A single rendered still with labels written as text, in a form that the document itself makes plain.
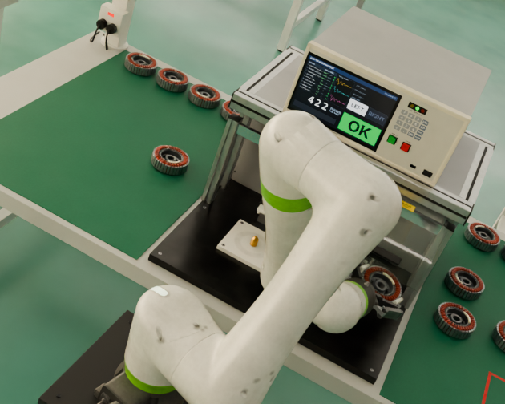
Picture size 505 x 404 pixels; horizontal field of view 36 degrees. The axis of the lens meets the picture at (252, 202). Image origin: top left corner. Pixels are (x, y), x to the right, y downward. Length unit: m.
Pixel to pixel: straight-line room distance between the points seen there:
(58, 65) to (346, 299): 1.47
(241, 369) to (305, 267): 0.20
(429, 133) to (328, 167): 0.73
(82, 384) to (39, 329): 1.23
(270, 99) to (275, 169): 0.79
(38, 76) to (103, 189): 0.59
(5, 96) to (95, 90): 0.30
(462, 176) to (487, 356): 0.49
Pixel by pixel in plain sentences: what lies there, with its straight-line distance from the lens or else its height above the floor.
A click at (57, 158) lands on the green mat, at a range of 2.28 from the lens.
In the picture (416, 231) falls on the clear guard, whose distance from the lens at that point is 1.93.
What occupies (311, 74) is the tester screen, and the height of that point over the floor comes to 1.25.
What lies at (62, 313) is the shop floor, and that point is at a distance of 2.88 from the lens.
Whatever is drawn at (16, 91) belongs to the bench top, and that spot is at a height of 0.75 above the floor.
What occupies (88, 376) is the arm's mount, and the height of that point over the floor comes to 0.84.
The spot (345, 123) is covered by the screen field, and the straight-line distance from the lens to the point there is 2.02.
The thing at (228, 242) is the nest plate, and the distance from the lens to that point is 2.10.
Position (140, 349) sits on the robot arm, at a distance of 1.46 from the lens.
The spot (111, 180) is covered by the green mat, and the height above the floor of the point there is 0.75.
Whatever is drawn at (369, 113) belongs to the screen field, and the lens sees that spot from 1.99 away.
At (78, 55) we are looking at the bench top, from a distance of 2.82.
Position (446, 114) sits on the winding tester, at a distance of 1.95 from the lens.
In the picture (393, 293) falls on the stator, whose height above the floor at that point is 0.89.
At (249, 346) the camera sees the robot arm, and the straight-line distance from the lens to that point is 1.33.
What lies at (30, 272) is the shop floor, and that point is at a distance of 3.01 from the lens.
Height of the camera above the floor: 2.07
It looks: 34 degrees down
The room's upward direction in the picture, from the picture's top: 21 degrees clockwise
